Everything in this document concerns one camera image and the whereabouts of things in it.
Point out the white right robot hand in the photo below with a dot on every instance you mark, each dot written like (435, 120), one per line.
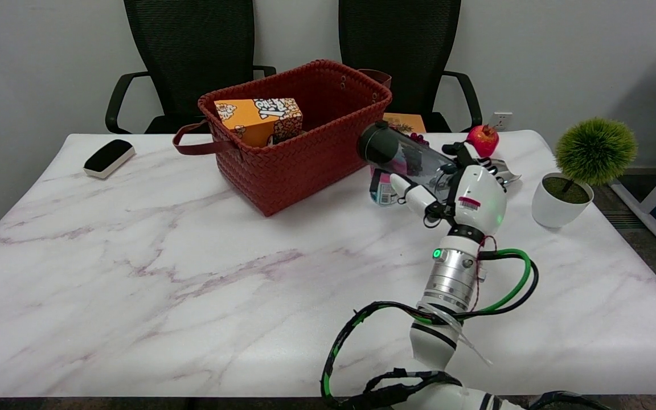
(476, 193)

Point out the clear bottle black lid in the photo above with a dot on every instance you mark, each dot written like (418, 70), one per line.
(382, 145)

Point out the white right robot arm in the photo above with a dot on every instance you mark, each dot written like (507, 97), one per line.
(450, 279)

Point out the shiny metal scoop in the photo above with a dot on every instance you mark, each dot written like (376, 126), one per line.
(507, 173)

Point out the red pomegranate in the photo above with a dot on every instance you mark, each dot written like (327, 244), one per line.
(483, 142)

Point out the dark purple grape bunch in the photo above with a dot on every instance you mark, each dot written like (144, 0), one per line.
(419, 138)

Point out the small pink lid cup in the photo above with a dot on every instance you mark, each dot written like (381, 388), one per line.
(384, 191)

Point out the flat orange box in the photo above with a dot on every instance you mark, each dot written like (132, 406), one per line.
(410, 122)

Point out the green ball plant white pot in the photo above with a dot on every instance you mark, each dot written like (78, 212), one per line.
(593, 151)

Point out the black mesh office chair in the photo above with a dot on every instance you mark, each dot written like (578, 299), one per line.
(396, 40)
(191, 45)

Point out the red woven basket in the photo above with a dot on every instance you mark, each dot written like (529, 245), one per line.
(294, 165)

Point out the orange snack box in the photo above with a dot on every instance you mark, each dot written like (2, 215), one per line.
(254, 119)

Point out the black white board eraser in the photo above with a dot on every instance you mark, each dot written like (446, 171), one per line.
(109, 156)

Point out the white wall socket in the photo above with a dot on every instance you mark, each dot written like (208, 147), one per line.
(501, 121)

